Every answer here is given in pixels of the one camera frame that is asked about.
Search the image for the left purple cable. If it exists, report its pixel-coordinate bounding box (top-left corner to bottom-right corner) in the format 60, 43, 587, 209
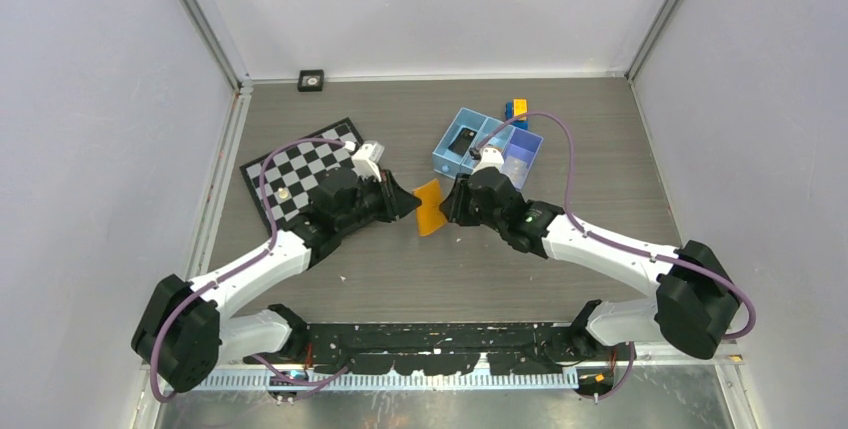
149, 137, 359, 405

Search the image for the black item in tray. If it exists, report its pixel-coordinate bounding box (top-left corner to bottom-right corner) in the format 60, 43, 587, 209
448, 127, 476, 156

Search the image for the aluminium frame rail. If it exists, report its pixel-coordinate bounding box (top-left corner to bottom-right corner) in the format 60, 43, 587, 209
140, 346, 248, 393

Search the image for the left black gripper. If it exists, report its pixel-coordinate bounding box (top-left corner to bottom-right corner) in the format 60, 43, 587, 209
336, 169, 420, 231

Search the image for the small black square device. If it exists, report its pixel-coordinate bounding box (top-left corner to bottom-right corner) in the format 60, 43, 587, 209
297, 69, 325, 92

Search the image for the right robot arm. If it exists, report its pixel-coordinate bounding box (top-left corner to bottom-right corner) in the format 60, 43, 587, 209
439, 168, 743, 360

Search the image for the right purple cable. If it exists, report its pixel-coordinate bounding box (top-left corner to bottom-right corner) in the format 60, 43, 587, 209
474, 111, 758, 402

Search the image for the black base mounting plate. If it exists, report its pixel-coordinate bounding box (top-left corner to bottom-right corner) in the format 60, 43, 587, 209
242, 322, 617, 378

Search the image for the black white chessboard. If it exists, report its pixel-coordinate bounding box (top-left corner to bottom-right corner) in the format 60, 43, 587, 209
240, 118, 381, 242

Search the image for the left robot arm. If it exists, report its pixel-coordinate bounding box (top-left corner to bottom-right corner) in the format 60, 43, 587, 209
130, 168, 421, 393

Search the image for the blue orange toy block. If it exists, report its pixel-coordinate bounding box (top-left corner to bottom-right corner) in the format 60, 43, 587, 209
504, 98, 529, 130

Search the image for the purple cable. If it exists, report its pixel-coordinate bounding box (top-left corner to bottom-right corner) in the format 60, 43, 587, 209
149, 137, 359, 405
474, 111, 758, 402

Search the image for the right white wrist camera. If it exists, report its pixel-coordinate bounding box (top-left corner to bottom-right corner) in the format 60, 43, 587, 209
472, 146, 504, 174

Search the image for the blue compartment tray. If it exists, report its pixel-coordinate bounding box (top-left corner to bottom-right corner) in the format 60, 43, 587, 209
431, 108, 544, 190

